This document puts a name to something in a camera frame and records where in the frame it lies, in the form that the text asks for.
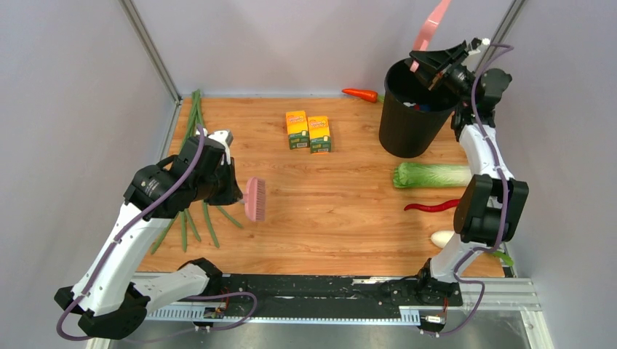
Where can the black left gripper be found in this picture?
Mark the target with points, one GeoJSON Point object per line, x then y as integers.
{"type": "Point", "coordinates": [233, 193]}

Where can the pink plastic dustpan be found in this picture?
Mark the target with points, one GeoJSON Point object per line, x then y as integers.
{"type": "Point", "coordinates": [430, 26]}

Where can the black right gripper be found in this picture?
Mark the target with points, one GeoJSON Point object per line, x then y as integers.
{"type": "Point", "coordinates": [442, 62]}

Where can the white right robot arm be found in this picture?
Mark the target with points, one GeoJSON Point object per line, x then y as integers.
{"type": "Point", "coordinates": [491, 206]}

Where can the orange carrot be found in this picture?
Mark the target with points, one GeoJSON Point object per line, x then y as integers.
{"type": "Point", "coordinates": [364, 94]}

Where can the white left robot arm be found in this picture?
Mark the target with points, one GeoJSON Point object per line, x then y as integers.
{"type": "Point", "coordinates": [106, 303]}

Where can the red chili pepper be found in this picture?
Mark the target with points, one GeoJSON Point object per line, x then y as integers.
{"type": "Point", "coordinates": [433, 208]}

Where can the yellow green carton box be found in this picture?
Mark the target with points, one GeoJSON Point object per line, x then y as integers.
{"type": "Point", "coordinates": [320, 140]}
{"type": "Point", "coordinates": [297, 129]}

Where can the green white napa cabbage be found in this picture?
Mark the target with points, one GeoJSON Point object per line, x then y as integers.
{"type": "Point", "coordinates": [415, 175]}

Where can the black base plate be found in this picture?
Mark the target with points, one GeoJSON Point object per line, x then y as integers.
{"type": "Point", "coordinates": [325, 298]}

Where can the green long beans bunch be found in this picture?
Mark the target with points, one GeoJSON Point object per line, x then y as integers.
{"type": "Point", "coordinates": [196, 187]}

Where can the white radish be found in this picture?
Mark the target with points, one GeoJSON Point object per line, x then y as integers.
{"type": "Point", "coordinates": [441, 238]}

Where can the pink hand brush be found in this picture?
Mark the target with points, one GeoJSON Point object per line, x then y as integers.
{"type": "Point", "coordinates": [254, 199]}

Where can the black trash bin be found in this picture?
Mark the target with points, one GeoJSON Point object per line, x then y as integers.
{"type": "Point", "coordinates": [412, 115]}

